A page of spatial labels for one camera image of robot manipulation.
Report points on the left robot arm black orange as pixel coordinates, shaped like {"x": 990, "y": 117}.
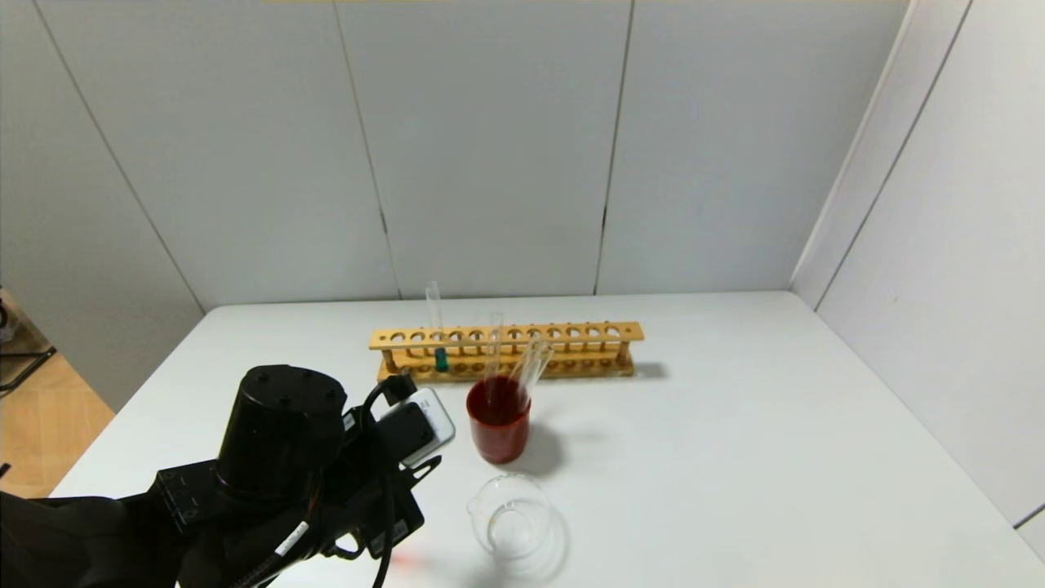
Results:
{"x": 98, "y": 539}

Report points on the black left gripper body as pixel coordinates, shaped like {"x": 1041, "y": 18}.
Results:
{"x": 397, "y": 523}

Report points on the red cup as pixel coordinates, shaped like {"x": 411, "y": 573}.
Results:
{"x": 500, "y": 441}

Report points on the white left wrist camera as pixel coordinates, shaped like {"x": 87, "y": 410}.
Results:
{"x": 424, "y": 425}

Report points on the black stand in background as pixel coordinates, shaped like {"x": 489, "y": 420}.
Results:
{"x": 24, "y": 363}

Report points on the test tube with blue pigment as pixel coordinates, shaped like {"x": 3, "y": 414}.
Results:
{"x": 441, "y": 359}

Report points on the clear glass beaker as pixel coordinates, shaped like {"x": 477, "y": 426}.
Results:
{"x": 513, "y": 523}

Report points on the wooden test tube rack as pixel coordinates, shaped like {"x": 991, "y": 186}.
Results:
{"x": 571, "y": 333}

